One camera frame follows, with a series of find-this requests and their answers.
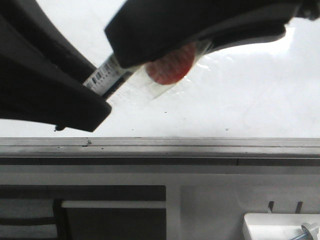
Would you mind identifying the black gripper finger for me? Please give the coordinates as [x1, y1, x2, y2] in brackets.
[104, 0, 301, 69]
[0, 0, 112, 132]

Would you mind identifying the white black whiteboard marker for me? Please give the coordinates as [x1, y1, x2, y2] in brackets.
[54, 53, 135, 132]

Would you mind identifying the white whiteboard surface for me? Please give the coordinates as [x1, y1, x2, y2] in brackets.
[0, 0, 320, 139]

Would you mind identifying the red disc with clear tape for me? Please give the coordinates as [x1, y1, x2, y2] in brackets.
[129, 40, 214, 104]

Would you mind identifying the white pegboard panel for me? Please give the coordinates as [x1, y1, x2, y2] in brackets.
[166, 174, 320, 240]

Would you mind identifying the white plastic storage tray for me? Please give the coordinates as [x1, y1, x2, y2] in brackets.
[242, 213, 320, 240]

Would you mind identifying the grey metal bolt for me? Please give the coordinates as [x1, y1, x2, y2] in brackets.
[292, 222, 320, 240]

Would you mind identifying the grey aluminium whiteboard frame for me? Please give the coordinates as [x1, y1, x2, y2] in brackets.
[0, 137, 320, 167]

